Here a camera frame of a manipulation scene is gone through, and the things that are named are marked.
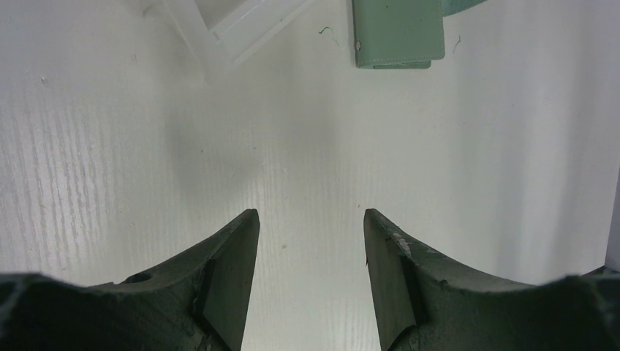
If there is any green leather card holder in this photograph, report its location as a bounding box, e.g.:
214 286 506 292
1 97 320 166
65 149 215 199
352 0 483 69

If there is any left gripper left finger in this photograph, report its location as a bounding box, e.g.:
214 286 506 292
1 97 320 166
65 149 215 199
1 209 260 350

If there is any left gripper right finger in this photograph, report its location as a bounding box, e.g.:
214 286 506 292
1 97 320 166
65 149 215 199
363 208 619 350

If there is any clear plastic card box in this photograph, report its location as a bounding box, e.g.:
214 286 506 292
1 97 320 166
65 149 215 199
138 0 311 80

